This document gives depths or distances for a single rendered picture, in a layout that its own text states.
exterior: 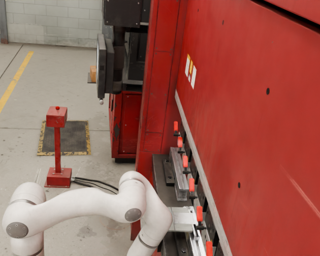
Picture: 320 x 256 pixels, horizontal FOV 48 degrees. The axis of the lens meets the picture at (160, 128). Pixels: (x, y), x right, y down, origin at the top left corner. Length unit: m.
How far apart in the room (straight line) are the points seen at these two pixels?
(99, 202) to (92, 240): 1.95
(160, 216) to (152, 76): 1.29
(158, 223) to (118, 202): 0.20
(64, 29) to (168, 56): 6.18
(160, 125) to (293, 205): 1.84
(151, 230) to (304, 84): 0.82
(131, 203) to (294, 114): 0.63
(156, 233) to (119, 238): 1.86
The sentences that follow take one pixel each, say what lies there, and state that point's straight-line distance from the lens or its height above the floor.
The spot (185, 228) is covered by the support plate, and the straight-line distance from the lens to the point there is 1.91.
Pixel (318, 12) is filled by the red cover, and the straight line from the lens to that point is 0.81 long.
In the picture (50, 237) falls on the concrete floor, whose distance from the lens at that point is 3.28.
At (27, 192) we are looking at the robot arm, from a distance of 1.41.
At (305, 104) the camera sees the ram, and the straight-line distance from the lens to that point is 0.84.
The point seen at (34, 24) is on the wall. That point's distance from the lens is 8.52.
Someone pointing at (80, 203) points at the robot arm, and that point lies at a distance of 1.32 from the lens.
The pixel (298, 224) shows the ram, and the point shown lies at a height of 1.77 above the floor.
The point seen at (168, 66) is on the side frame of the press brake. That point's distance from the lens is 2.44.
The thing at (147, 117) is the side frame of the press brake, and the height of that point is 1.17.
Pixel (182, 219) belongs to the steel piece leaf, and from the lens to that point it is 1.96.
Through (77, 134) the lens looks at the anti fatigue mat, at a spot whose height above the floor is 0.01.
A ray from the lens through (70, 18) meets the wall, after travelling 8.41.
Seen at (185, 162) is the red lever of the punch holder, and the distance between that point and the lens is 1.86.
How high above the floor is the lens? 2.27
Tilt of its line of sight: 27 degrees down
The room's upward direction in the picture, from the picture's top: 7 degrees clockwise
